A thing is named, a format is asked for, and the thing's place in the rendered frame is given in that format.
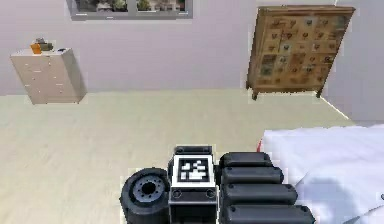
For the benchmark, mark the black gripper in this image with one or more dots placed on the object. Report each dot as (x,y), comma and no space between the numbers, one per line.
(145,196)

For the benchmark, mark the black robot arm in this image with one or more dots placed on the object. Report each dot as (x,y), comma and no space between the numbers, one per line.
(253,193)

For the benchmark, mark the white bed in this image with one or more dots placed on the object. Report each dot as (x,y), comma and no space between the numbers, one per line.
(333,166)

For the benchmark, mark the beige chest of drawers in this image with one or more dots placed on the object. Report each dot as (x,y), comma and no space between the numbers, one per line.
(50,76)

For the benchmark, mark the dark green small object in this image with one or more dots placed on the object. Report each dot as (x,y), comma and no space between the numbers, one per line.
(45,45)

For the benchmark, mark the orange small object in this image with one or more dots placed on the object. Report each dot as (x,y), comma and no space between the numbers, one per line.
(36,48)

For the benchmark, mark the grey framed window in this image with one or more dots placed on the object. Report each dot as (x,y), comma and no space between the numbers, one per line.
(131,8)

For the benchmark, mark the brown wooden drawer cabinet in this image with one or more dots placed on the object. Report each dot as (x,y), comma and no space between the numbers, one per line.
(296,50)

